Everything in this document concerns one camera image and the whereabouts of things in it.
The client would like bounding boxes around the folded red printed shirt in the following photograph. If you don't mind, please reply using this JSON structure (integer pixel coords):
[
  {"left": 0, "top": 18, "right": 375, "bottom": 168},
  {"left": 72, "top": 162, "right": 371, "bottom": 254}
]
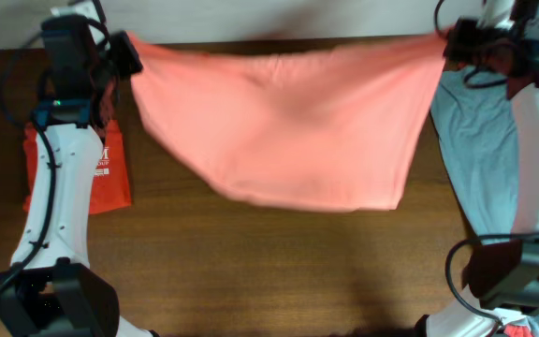
[{"left": 22, "top": 120, "right": 132, "bottom": 214}]

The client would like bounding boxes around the red garment under pile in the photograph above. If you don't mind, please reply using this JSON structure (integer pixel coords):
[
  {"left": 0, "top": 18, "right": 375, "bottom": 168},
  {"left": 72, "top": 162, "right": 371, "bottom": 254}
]
[{"left": 503, "top": 325, "right": 533, "bottom": 337}]

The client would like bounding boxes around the salmon pink printed shirt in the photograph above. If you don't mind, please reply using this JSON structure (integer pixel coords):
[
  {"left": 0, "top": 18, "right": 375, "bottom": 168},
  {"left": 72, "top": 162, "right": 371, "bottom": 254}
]
[{"left": 131, "top": 35, "right": 444, "bottom": 212}]

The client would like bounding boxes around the grey-blue shirt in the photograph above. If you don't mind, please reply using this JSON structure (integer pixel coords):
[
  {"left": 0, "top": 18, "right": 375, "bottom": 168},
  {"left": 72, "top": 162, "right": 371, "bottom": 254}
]
[{"left": 430, "top": 70, "right": 539, "bottom": 336}]

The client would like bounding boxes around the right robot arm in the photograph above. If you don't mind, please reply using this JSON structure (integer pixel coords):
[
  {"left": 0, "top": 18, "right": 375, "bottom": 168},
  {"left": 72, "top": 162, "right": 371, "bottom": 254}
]
[{"left": 415, "top": 1, "right": 539, "bottom": 336}]

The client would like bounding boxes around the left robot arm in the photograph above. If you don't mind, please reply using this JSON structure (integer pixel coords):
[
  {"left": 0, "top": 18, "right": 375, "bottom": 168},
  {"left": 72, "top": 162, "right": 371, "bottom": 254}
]
[{"left": 0, "top": 14, "right": 143, "bottom": 337}]

